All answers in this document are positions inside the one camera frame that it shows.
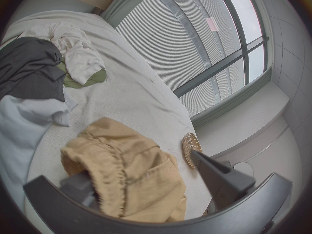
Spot black garment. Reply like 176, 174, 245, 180
0, 37, 66, 102

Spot white garment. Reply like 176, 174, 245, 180
18, 22, 106, 85

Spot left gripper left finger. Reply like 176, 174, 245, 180
60, 172, 98, 207

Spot grey-green curtain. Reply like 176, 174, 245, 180
99, 0, 169, 30

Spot tan shorts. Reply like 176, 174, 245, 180
60, 117, 188, 222

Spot round woven basket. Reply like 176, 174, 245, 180
182, 132, 204, 170

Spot bed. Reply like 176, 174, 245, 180
0, 0, 212, 222

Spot green garment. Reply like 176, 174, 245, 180
57, 64, 107, 88

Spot window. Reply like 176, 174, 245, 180
115, 0, 272, 117

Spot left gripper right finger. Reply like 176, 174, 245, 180
191, 150, 256, 210

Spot pale blue garment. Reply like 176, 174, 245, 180
0, 95, 79, 187

